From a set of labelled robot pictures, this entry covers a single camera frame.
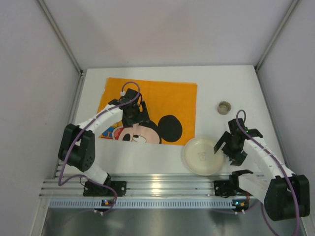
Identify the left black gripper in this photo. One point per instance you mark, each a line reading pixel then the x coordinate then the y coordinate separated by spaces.
pixel 137 117

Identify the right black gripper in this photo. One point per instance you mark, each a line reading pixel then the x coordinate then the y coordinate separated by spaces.
pixel 229 149

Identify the speckled ceramic cup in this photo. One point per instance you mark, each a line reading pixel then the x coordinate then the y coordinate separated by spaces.
pixel 224 107

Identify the cream round plate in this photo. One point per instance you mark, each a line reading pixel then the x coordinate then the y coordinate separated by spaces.
pixel 199 157

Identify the orange cartoon mouse placemat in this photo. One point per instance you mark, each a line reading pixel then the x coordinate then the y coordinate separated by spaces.
pixel 171 108

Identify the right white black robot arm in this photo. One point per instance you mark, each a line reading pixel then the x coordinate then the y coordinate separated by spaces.
pixel 284 194

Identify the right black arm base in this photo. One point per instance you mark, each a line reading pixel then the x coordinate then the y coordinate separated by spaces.
pixel 225 189

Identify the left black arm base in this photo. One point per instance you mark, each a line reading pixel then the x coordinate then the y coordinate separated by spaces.
pixel 93 190

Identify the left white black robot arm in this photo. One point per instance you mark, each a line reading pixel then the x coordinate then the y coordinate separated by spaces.
pixel 77 147

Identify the aluminium mounting rail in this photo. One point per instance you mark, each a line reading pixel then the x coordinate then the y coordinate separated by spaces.
pixel 139 178

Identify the slotted grey cable duct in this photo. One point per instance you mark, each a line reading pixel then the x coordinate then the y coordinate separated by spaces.
pixel 151 203

